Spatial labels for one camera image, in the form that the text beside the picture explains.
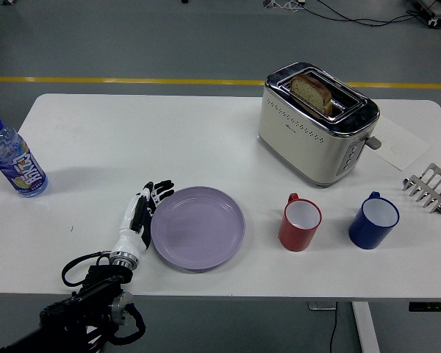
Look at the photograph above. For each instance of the grey bracket under table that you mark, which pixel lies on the grey bracket under table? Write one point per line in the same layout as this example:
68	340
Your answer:
321	306

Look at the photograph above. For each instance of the white table leg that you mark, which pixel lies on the white table leg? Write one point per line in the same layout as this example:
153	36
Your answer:
365	327

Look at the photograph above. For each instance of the large brown bread slice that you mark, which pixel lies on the large brown bread slice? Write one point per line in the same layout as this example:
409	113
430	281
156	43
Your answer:
310	90

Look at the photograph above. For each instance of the red mug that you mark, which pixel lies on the red mug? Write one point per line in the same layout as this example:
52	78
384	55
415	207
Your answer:
297	235

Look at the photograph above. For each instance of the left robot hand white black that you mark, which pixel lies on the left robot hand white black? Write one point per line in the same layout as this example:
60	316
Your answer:
130	220

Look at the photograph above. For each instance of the purple plate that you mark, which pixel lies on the purple plate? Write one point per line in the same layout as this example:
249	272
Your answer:
198	229

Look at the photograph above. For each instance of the metal equipment frame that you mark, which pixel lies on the metal equipment frame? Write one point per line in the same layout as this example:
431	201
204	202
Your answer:
439	13

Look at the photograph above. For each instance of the metal toast rack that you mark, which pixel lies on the metal toast rack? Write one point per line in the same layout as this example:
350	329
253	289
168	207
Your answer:
431	184

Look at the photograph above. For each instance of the black table control panel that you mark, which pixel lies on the black table control panel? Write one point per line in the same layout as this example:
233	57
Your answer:
431	306

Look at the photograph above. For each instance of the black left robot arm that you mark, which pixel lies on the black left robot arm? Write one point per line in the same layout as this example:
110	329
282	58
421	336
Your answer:
95	290

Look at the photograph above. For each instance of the clear bottle with blue cap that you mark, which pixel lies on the clear bottle with blue cap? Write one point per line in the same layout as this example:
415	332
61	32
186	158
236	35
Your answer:
14	158

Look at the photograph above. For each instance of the blue mug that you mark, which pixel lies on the blue mug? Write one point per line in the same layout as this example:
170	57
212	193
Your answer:
365	233

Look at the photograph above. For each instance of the small bread slice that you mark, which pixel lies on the small bread slice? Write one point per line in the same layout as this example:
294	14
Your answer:
329	107

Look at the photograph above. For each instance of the white paper sheet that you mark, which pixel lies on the white paper sheet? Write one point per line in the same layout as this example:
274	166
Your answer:
400	147

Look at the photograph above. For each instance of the cream and chrome toaster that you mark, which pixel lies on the cream and chrome toaster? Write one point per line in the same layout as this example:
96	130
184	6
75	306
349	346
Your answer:
301	147

